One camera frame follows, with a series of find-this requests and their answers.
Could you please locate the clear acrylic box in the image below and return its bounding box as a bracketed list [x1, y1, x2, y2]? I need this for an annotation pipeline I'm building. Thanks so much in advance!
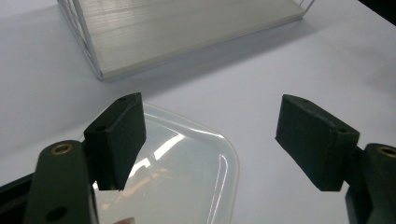
[56, 0, 316, 82]

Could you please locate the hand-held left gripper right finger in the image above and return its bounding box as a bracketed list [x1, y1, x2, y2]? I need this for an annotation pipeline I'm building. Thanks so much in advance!
[275, 93, 396, 224]

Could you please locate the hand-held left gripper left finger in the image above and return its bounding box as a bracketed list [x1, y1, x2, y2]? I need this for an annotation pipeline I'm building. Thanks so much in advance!
[23, 91, 148, 224]

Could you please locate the translucent white plastic lid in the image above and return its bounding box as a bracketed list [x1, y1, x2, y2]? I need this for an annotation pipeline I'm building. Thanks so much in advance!
[78, 103, 240, 224]

